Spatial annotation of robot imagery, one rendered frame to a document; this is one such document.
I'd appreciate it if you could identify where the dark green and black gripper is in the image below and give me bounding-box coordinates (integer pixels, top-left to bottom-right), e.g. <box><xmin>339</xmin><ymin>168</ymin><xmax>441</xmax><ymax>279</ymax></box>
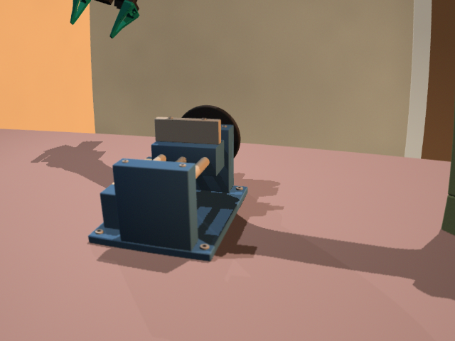
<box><xmin>70</xmin><ymin>0</ymin><xmax>139</xmax><ymax>38</ymax></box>

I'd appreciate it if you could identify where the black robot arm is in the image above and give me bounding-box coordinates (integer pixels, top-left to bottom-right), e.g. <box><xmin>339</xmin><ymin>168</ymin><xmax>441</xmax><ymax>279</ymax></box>
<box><xmin>114</xmin><ymin>0</ymin><xmax>123</xmax><ymax>9</ymax></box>

